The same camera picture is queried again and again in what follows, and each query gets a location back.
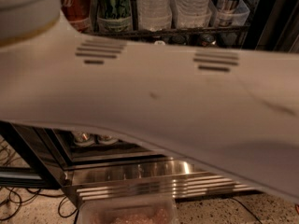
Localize red Coca-Cola can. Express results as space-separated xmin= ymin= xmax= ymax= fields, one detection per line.
xmin=61 ymin=0 xmax=91 ymax=32

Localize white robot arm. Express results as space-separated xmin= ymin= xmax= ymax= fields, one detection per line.
xmin=0 ymin=0 xmax=299 ymax=202

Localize blue silver can top shelf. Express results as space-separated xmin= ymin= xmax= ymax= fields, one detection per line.
xmin=212 ymin=0 xmax=249 ymax=27

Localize clear water bottle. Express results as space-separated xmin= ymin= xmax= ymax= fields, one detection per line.
xmin=136 ymin=0 xmax=172 ymax=32
xmin=172 ymin=0 xmax=211 ymax=29

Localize stainless steel fridge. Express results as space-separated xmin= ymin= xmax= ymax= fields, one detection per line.
xmin=0 ymin=0 xmax=299 ymax=207

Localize clear water bottle right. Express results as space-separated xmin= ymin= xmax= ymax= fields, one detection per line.
xmin=172 ymin=0 xmax=211 ymax=29

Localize green LaCroix can rear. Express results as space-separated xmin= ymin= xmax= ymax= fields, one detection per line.
xmin=169 ymin=35 xmax=187 ymax=46

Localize clear plastic bin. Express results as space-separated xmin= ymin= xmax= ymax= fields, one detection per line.
xmin=76 ymin=194 xmax=179 ymax=224

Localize black floor cables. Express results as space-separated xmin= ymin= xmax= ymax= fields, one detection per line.
xmin=0 ymin=140 xmax=78 ymax=222

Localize white can bottom left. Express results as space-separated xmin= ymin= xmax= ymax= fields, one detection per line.
xmin=72 ymin=132 xmax=94 ymax=147

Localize glass fridge door right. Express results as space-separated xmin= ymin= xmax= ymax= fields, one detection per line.
xmin=243 ymin=0 xmax=299 ymax=54

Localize green LaCroix can top shelf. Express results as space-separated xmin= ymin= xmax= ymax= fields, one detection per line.
xmin=97 ymin=0 xmax=132 ymax=33

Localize clear water bottle left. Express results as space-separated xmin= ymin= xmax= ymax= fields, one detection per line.
xmin=136 ymin=0 xmax=172 ymax=32

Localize orange LaCroix can rear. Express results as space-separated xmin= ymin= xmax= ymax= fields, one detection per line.
xmin=198 ymin=34 xmax=217 ymax=47

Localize white can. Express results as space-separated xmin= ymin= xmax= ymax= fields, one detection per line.
xmin=97 ymin=135 xmax=118 ymax=145
xmin=72 ymin=132 xmax=94 ymax=147

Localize brown tea bottle middle shelf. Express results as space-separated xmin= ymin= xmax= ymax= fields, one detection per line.
xmin=154 ymin=40 xmax=165 ymax=45

